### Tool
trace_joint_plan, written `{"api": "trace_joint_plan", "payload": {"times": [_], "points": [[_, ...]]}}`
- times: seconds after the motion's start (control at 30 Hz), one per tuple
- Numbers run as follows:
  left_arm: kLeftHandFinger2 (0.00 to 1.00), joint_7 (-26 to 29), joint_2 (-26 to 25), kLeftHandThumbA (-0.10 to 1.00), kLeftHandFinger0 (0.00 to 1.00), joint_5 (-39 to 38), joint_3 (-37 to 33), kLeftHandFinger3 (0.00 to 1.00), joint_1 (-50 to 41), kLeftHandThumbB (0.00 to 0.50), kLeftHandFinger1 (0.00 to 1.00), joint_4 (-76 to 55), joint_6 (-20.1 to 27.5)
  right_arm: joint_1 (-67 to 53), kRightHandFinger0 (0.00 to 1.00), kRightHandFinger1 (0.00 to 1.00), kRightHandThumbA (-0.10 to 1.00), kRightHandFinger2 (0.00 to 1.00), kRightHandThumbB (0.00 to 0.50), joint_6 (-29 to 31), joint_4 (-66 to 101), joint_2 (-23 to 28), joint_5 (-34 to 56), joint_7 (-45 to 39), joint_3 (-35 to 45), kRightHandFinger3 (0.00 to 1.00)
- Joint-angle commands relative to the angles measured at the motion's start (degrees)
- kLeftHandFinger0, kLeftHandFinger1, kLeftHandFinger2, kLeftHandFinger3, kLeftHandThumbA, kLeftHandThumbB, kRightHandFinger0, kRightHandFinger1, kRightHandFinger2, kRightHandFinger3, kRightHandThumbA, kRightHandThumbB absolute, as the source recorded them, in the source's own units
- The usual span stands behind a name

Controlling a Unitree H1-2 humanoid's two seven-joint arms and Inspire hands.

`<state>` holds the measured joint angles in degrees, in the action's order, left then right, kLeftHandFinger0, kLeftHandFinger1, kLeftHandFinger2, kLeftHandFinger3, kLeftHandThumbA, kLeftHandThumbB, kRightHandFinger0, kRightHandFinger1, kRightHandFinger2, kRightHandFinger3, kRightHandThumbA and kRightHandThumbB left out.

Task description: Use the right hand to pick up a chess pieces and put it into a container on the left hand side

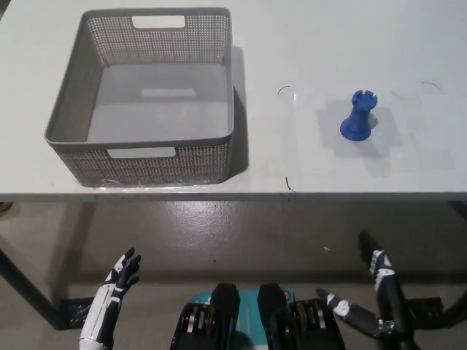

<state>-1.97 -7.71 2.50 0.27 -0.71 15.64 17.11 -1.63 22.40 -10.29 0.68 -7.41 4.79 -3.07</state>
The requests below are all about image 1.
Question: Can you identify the black teal robot body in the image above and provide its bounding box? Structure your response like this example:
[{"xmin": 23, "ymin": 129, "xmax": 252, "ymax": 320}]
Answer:
[{"xmin": 169, "ymin": 282, "xmax": 346, "ymax": 350}]

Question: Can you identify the grey perforated plastic basket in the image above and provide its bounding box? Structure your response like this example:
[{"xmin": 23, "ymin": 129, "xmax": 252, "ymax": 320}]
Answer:
[{"xmin": 43, "ymin": 9, "xmax": 234, "ymax": 188}]

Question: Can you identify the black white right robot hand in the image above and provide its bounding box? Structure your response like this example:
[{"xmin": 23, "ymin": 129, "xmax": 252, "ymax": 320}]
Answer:
[{"xmin": 315, "ymin": 229, "xmax": 417, "ymax": 340}]

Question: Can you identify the black metal table leg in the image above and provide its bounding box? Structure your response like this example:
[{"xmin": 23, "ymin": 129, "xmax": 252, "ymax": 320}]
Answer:
[{"xmin": 0, "ymin": 235, "xmax": 70, "ymax": 331}]

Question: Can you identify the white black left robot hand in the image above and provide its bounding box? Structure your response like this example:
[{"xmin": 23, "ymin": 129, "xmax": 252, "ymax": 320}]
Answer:
[{"xmin": 80, "ymin": 247, "xmax": 142, "ymax": 344}]

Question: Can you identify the blue rook chess piece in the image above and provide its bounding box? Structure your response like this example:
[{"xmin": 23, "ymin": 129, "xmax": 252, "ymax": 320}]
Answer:
[{"xmin": 339, "ymin": 89, "xmax": 379, "ymax": 142}]

